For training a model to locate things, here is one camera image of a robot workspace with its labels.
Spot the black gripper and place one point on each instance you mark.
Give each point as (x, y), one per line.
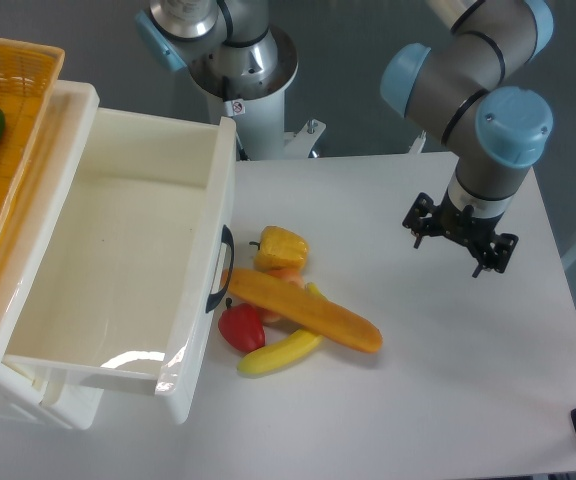
(466, 220)

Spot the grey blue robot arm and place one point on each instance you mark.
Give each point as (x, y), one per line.
(459, 95)

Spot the peach coloured fruit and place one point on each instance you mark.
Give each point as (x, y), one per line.
(271, 308)

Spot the yellow bell pepper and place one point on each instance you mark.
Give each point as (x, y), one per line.
(279, 248)

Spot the yellow banana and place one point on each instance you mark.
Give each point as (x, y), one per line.
(281, 354)

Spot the red bell pepper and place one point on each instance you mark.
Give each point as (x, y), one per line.
(241, 327)

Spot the white plastic drawer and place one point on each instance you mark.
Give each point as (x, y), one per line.
(134, 255)

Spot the orange woven basket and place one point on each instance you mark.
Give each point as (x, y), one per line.
(28, 73)

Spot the white drawer cabinet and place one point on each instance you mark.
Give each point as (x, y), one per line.
(30, 390)

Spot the black drawer handle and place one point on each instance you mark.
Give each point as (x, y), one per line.
(214, 299)

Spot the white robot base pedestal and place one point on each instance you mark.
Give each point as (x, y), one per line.
(248, 84)

